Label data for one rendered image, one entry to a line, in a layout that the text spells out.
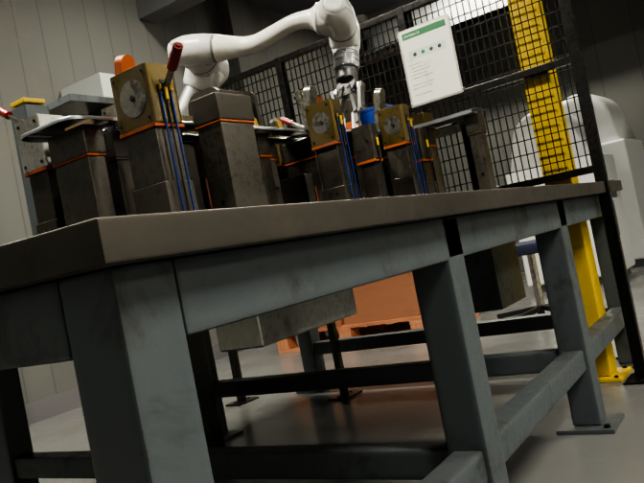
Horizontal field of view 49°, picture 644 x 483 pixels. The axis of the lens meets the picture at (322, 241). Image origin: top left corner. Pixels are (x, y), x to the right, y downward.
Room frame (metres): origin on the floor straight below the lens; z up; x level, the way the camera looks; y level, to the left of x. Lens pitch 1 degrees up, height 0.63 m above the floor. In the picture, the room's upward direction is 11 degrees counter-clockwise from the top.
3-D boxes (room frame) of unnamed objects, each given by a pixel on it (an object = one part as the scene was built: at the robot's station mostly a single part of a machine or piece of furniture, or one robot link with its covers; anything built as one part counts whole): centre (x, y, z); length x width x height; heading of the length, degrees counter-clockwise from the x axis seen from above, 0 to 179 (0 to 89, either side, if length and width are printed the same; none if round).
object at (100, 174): (1.47, 0.46, 0.84); 0.12 x 0.05 x 0.29; 55
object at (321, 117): (1.93, -0.08, 0.87); 0.12 x 0.07 x 0.35; 55
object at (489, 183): (2.29, -0.56, 0.84); 0.05 x 0.05 x 0.29; 55
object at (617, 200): (5.86, -2.05, 0.73); 0.77 x 0.66 x 1.45; 60
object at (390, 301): (5.15, -0.27, 0.23); 1.31 x 0.94 x 0.45; 48
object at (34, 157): (1.61, 0.59, 0.88); 0.12 x 0.07 x 0.36; 55
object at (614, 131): (6.74, -2.67, 0.82); 0.82 x 0.73 x 1.65; 56
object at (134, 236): (2.10, 0.18, 0.68); 2.56 x 1.61 x 0.04; 148
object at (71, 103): (1.99, 0.51, 1.16); 0.37 x 0.14 x 0.02; 145
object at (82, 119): (1.97, 0.11, 1.00); 1.38 x 0.22 x 0.02; 145
